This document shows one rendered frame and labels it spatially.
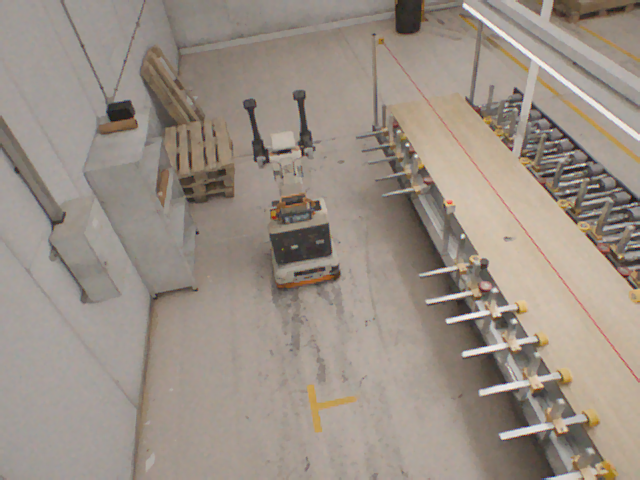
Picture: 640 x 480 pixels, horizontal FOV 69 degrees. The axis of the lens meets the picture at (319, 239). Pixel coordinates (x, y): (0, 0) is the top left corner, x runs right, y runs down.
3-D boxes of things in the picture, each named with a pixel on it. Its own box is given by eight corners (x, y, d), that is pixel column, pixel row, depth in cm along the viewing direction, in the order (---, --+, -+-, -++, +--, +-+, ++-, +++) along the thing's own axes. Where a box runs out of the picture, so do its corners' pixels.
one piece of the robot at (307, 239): (335, 265, 449) (326, 196, 392) (278, 276, 447) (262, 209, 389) (328, 241, 473) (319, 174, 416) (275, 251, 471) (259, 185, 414)
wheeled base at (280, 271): (342, 279, 453) (340, 261, 436) (277, 292, 450) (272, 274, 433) (329, 233, 502) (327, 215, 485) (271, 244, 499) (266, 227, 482)
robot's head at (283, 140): (295, 146, 400) (292, 129, 400) (271, 151, 399) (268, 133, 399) (295, 149, 414) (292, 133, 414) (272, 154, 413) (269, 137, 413)
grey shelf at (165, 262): (153, 300, 465) (82, 171, 358) (160, 239, 530) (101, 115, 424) (198, 290, 467) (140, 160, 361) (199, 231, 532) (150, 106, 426)
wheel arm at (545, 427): (501, 442, 242) (502, 439, 239) (497, 435, 244) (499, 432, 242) (592, 421, 244) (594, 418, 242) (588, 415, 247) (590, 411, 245)
